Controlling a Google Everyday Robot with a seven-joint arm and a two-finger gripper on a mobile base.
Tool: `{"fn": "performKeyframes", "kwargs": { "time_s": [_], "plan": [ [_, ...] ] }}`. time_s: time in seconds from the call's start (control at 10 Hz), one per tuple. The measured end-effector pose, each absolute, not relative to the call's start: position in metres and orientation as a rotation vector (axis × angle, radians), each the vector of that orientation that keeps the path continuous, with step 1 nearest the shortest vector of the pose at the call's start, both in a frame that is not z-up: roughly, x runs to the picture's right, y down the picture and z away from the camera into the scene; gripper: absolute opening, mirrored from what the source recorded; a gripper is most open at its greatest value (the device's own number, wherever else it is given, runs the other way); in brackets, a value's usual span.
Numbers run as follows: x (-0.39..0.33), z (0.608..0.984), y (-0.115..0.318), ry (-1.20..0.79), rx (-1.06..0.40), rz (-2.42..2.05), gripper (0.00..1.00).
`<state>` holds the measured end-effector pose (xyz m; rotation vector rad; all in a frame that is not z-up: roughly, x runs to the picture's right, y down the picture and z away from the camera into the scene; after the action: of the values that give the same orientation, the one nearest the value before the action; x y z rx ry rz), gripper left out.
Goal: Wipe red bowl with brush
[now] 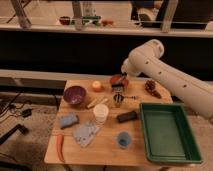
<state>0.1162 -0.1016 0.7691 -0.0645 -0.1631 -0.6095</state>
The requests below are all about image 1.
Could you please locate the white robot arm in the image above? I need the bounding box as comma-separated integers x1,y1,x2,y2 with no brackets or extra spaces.
121,39,213,119

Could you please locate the purple bowl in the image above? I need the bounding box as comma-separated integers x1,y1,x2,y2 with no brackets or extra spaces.
63,86,87,105

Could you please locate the dark red background bowl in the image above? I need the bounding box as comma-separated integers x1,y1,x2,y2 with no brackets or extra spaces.
59,16,70,25

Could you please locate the orange round fruit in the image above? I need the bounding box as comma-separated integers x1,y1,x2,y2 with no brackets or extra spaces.
92,81,102,92

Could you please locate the metal measuring cup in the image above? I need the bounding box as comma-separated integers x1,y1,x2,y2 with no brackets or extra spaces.
113,93,138,107

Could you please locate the wooden stick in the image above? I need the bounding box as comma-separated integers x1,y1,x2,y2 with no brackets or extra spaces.
87,97,108,109

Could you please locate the white paper cup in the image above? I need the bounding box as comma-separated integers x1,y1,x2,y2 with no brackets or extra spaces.
93,104,109,123

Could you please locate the wooden table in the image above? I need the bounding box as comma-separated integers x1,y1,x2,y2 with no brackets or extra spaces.
44,80,173,167

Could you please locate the black rectangular block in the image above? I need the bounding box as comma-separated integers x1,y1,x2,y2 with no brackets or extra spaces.
117,111,138,123

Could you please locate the brown pine cone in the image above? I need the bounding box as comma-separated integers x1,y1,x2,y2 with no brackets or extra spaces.
145,80,161,98

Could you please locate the blue sponge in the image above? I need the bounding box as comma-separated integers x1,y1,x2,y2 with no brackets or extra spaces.
59,113,79,129

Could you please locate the light blue cloth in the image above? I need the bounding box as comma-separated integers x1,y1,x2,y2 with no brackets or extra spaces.
73,121,100,147

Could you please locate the blue plastic cup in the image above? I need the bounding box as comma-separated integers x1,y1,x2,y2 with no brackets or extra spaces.
116,131,132,149

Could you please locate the orange background object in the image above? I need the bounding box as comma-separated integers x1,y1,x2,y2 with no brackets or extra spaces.
101,20,114,27

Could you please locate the green background object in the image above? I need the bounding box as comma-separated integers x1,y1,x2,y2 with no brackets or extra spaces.
82,16,101,25

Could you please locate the orange carrot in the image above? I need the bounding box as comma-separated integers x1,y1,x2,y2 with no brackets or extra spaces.
56,134,65,163

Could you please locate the green plastic tray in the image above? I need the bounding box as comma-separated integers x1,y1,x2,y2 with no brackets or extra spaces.
140,103,203,164

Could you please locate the black floor stand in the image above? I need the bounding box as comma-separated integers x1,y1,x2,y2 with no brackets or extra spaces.
0,124,29,145

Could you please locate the black cable on floor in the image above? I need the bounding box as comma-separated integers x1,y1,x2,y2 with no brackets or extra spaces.
0,92,33,118

